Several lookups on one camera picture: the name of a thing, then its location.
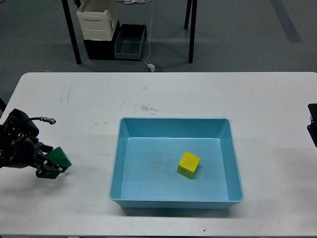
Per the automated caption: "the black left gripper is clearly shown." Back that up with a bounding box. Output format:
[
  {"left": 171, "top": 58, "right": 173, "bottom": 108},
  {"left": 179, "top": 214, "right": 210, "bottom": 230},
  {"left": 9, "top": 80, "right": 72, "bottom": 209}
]
[{"left": 7, "top": 139, "right": 62, "bottom": 179}]

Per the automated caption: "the green block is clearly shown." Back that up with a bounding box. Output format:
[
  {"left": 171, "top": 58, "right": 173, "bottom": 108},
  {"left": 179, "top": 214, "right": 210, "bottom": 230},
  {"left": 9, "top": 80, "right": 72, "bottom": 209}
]
[{"left": 45, "top": 147, "right": 71, "bottom": 173}]

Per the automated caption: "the yellow block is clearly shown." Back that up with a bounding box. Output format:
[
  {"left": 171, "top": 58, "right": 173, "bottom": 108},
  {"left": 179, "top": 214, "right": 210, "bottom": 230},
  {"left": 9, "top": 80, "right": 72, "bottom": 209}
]
[{"left": 177, "top": 151, "right": 201, "bottom": 179}]

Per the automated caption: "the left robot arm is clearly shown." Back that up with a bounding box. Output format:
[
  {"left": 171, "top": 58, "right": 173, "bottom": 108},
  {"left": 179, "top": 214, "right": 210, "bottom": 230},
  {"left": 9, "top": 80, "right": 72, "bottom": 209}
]
[{"left": 0, "top": 109, "right": 71, "bottom": 179}]

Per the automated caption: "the cream plastic box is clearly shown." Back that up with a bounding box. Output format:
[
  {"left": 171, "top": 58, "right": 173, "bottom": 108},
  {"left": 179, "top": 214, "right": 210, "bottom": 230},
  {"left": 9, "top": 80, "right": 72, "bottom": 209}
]
[{"left": 76, "top": 0, "right": 118, "bottom": 41}]

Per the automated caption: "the blue plastic tray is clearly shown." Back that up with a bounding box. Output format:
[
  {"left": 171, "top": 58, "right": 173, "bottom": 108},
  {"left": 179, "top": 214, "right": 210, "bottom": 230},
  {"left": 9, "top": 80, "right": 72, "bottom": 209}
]
[{"left": 109, "top": 118, "right": 244, "bottom": 209}]

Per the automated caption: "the black crate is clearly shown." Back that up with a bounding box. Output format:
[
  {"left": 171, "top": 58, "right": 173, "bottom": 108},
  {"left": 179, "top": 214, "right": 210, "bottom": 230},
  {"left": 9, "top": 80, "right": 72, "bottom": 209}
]
[{"left": 83, "top": 22, "right": 120, "bottom": 60}]

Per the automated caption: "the dark grey bin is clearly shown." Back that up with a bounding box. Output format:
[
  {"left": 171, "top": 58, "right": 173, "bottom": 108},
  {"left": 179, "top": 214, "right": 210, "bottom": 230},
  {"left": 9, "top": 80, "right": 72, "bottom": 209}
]
[{"left": 114, "top": 24, "right": 147, "bottom": 61}]

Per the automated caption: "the white power adapter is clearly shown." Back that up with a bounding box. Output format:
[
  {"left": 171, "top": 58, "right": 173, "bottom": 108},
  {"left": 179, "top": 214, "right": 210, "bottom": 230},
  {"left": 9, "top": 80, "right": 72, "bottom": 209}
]
[{"left": 147, "top": 63, "right": 155, "bottom": 72}]

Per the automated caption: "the black table leg left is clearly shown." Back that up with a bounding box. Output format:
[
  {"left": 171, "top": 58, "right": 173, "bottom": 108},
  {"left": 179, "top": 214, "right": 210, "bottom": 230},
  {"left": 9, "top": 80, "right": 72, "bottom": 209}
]
[{"left": 61, "top": 0, "right": 81, "bottom": 65}]

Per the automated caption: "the black table leg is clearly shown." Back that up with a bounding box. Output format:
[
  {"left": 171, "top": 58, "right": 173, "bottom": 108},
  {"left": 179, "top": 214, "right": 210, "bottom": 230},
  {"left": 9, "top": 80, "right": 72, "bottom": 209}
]
[
  {"left": 61, "top": 0, "right": 81, "bottom": 65},
  {"left": 188, "top": 0, "right": 198, "bottom": 63},
  {"left": 184, "top": 0, "right": 192, "bottom": 29}
]

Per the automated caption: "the black table leg far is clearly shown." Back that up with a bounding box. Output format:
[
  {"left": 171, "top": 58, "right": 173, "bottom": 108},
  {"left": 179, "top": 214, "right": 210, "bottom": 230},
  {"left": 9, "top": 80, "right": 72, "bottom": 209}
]
[{"left": 184, "top": 0, "right": 192, "bottom": 29}]

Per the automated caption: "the black table leg right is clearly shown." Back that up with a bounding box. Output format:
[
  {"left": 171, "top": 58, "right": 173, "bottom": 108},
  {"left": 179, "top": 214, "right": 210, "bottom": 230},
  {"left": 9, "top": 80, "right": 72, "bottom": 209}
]
[{"left": 188, "top": 0, "right": 198, "bottom": 63}]

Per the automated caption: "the white cable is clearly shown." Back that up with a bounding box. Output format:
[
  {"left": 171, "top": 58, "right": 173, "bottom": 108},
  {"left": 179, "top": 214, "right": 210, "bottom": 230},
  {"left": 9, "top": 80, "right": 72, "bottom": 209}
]
[{"left": 115, "top": 0, "right": 154, "bottom": 65}]

